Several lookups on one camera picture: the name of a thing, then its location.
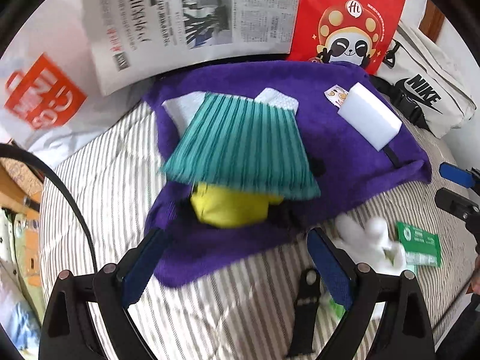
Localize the green packet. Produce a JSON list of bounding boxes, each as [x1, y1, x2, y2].
[[396, 222, 442, 267]]

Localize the black short watch strap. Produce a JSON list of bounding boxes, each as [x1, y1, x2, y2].
[[286, 266, 322, 359]]

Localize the white sponge block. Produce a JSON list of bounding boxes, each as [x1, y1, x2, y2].
[[337, 82, 402, 151]]

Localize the fruit print wet wipe sachet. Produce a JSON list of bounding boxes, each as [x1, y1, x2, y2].
[[324, 85, 348, 108]]

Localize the yellow mini pouch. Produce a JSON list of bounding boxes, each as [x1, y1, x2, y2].
[[190, 183, 283, 228]]

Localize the teal striped cloth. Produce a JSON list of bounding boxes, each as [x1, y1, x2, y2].
[[162, 92, 320, 201]]

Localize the green tissue pack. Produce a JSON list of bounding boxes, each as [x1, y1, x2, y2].
[[320, 292, 345, 323]]

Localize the person hand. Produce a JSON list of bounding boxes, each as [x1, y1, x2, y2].
[[466, 255, 480, 295]]

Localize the purple towel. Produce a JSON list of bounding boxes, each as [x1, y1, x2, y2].
[[144, 60, 432, 288]]

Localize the grey Nike waist bag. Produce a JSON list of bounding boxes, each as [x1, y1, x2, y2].
[[370, 22, 477, 138]]

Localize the red paper shopping bag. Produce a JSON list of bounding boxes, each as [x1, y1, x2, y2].
[[288, 0, 406, 74]]

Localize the white Miniso plastic bag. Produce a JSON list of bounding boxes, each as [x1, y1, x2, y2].
[[1, 2, 151, 167]]

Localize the folded newspaper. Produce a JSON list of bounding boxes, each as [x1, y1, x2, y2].
[[82, 0, 299, 95]]

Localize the brown wooden door frame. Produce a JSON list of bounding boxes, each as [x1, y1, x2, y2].
[[419, 0, 445, 42]]

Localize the black cable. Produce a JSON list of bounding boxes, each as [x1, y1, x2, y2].
[[0, 143, 99, 275]]

